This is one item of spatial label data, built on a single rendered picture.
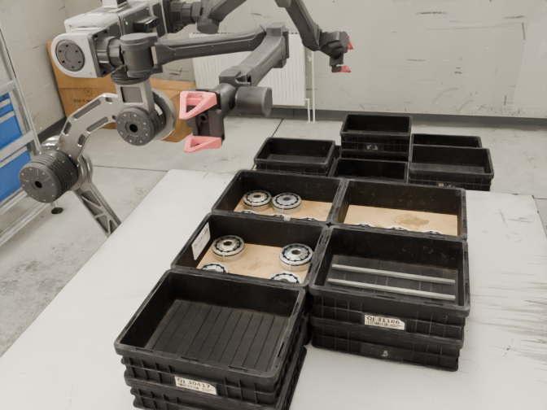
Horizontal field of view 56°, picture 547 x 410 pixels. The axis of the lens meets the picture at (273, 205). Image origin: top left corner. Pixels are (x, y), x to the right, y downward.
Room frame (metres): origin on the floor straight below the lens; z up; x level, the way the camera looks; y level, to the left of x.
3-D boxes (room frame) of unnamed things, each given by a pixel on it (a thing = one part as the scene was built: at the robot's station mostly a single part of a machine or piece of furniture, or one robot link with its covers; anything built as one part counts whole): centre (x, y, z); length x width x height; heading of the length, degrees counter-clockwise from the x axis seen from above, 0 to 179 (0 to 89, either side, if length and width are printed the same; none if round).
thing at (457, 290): (1.10, -0.31, 0.87); 0.40 x 0.30 x 0.11; 71
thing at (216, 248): (1.34, 0.15, 0.86); 0.10 x 0.10 x 0.01
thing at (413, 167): (2.32, -0.91, 0.37); 0.40 x 0.30 x 0.45; 73
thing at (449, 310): (1.10, -0.31, 0.92); 0.40 x 0.30 x 0.02; 71
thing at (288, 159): (2.55, -0.14, 0.37); 0.40 x 0.30 x 0.45; 73
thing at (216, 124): (0.88, 0.13, 1.44); 0.09 x 0.07 x 0.07; 162
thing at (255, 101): (1.02, 0.04, 1.45); 0.12 x 0.11 x 0.09; 162
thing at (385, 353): (1.10, -0.31, 0.76); 0.40 x 0.30 x 0.12; 71
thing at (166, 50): (1.44, 0.15, 1.45); 0.45 x 0.14 x 0.10; 103
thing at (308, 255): (1.27, -0.06, 0.86); 0.10 x 0.10 x 0.01
